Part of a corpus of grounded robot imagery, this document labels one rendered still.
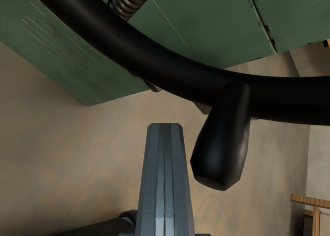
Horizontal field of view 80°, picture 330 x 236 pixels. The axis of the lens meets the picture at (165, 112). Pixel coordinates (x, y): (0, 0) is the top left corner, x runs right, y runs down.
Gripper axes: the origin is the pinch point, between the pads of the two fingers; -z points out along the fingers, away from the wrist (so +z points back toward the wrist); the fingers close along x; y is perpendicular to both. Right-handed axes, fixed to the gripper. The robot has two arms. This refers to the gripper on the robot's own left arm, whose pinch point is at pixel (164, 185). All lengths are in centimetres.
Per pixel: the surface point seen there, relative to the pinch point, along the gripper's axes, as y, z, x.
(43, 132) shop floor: -43, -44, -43
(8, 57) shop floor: -20, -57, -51
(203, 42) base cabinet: -4.3, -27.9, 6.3
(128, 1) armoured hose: 4.3, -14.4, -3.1
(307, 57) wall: -114, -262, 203
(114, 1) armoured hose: 4.2, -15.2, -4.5
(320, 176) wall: -240, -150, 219
